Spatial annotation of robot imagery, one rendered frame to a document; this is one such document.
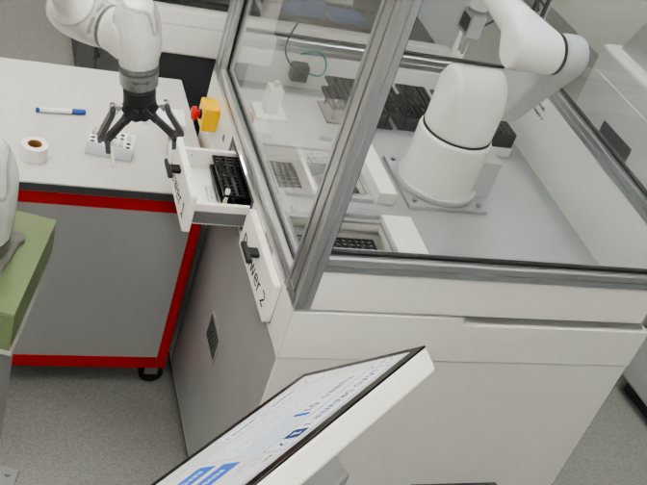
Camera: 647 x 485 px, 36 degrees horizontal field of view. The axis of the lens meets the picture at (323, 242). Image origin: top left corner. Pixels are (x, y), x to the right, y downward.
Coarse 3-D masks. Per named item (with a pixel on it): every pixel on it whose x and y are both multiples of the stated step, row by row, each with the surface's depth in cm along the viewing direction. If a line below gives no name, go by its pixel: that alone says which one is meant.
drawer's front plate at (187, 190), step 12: (180, 144) 256; (180, 156) 253; (180, 180) 251; (192, 180) 245; (180, 192) 250; (192, 192) 241; (180, 204) 249; (192, 204) 241; (180, 216) 248; (192, 216) 244
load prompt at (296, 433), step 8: (376, 368) 176; (384, 368) 173; (360, 376) 175; (368, 376) 172; (352, 384) 172; (360, 384) 170; (344, 392) 169; (352, 392) 167; (336, 400) 166; (344, 400) 164; (320, 408) 166; (328, 408) 163; (312, 416) 163; (320, 416) 161; (304, 424) 160; (312, 424) 158; (296, 432) 158; (304, 432) 156; (280, 440) 157; (288, 440) 155; (296, 440) 154; (272, 448) 155; (280, 448) 153
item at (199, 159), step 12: (192, 156) 264; (204, 156) 265; (228, 156) 267; (192, 168) 266; (204, 168) 268; (204, 180) 263; (204, 192) 259; (216, 192) 260; (204, 204) 245; (216, 204) 246; (228, 204) 248; (204, 216) 247; (216, 216) 247; (228, 216) 248; (240, 216) 249
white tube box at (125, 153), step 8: (96, 128) 276; (88, 136) 271; (96, 136) 273; (120, 136) 276; (88, 144) 270; (96, 144) 270; (104, 144) 270; (128, 144) 275; (88, 152) 271; (96, 152) 272; (104, 152) 272; (120, 152) 272; (128, 152) 272; (128, 160) 274
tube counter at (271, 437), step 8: (304, 408) 170; (312, 408) 168; (296, 416) 168; (304, 416) 165; (288, 424) 164; (272, 432) 164; (280, 432) 162; (264, 440) 162; (272, 440) 159; (256, 448) 159; (240, 456) 158
